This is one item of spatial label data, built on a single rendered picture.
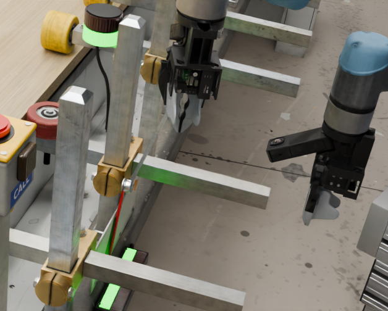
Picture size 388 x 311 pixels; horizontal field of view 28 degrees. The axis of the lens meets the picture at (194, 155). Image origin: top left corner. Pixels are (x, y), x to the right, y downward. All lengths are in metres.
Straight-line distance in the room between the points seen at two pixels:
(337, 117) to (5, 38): 0.75
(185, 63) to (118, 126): 0.23
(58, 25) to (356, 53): 0.64
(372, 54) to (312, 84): 2.56
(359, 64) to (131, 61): 0.35
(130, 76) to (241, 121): 2.07
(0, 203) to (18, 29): 0.98
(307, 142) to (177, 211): 1.46
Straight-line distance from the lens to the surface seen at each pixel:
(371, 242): 1.21
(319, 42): 4.20
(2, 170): 0.73
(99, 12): 1.22
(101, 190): 1.34
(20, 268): 1.50
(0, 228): 0.81
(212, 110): 3.33
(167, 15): 1.46
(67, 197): 1.08
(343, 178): 1.29
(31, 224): 1.60
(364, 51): 1.19
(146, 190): 1.58
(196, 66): 1.12
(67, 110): 1.01
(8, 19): 1.75
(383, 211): 1.17
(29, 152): 0.75
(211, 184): 1.36
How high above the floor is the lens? 1.63
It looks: 33 degrees down
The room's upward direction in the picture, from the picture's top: 11 degrees clockwise
